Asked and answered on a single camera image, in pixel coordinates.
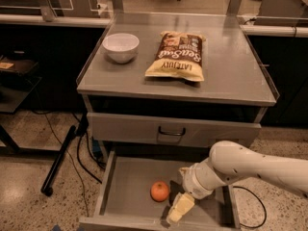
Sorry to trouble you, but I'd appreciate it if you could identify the white horizontal rail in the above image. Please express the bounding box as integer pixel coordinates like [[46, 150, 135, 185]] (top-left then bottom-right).
[[0, 14, 111, 28]]

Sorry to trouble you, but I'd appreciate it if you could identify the black drawer handle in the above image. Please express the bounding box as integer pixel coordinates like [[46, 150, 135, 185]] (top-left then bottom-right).
[[158, 126, 186, 137]]

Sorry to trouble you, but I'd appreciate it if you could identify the grey metal drawer cabinet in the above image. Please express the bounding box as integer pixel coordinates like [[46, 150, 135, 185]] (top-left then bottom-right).
[[77, 13, 278, 155]]

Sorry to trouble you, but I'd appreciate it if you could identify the orange fruit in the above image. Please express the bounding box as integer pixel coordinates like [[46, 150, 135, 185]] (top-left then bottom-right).
[[150, 181, 169, 202]]

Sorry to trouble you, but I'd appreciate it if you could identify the black stand leg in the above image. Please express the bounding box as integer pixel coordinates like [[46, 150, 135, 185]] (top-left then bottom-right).
[[40, 125, 76, 196]]

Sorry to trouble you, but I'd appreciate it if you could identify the black floor cable right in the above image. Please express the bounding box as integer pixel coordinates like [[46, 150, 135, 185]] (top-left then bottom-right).
[[233, 185, 268, 229]]

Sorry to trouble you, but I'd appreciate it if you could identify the dark side table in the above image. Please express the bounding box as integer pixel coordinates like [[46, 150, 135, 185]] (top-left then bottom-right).
[[0, 50, 43, 154]]

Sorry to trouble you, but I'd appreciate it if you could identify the open grey middle drawer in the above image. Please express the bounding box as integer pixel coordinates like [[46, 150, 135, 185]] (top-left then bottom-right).
[[80, 151, 241, 231]]

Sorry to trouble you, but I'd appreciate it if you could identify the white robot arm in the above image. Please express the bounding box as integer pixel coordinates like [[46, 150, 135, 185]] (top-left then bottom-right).
[[167, 141, 308, 224]]

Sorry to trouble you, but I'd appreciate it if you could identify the closed grey top drawer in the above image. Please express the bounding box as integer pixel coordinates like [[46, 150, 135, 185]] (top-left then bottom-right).
[[88, 113, 261, 147]]

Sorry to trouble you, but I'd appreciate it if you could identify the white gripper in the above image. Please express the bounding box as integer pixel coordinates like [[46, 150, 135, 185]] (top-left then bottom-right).
[[167, 159, 224, 224]]

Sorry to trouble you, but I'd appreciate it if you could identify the black floor cable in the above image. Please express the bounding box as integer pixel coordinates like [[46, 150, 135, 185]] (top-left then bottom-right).
[[32, 109, 107, 217], [233, 185, 268, 229]]

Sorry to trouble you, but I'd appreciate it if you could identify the yellow brown chips bag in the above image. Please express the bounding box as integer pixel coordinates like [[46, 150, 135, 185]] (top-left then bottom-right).
[[145, 31, 205, 82]]

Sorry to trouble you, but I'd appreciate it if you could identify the white ceramic bowl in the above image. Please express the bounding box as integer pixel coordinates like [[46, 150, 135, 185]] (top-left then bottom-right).
[[102, 33, 140, 64]]

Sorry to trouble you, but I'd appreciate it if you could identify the black floor cable left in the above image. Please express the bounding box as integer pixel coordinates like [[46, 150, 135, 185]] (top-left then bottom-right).
[[32, 109, 107, 217]]

